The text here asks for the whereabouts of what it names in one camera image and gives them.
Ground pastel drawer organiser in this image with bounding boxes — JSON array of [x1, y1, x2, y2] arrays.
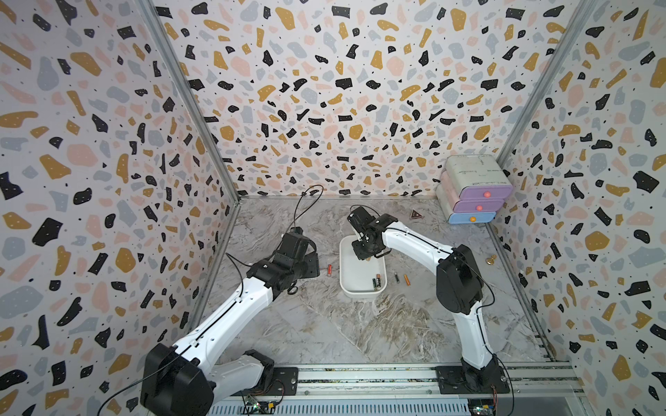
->
[[435, 154, 513, 225]]

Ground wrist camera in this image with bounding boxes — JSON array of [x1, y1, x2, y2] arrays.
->
[[277, 232, 317, 261], [347, 206, 376, 235]]

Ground aluminium corner post right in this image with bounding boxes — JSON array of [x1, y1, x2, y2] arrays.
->
[[497, 0, 598, 168]]

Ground white plastic storage box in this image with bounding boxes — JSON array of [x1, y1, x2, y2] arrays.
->
[[339, 236, 387, 302]]

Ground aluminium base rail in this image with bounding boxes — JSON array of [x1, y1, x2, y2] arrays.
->
[[209, 362, 594, 415]]

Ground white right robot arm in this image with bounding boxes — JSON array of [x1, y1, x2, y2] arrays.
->
[[352, 214, 512, 393]]

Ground aluminium corner post left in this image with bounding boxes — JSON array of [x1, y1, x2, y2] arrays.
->
[[135, 0, 239, 206]]

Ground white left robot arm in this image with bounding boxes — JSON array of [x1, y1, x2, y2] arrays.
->
[[140, 251, 320, 415]]

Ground aluminium corner post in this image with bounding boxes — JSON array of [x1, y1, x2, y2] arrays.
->
[[135, 0, 239, 206], [497, 0, 598, 168]]

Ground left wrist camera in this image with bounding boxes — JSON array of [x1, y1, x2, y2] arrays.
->
[[277, 232, 317, 261]]

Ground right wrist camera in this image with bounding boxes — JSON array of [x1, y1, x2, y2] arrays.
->
[[347, 206, 376, 235]]

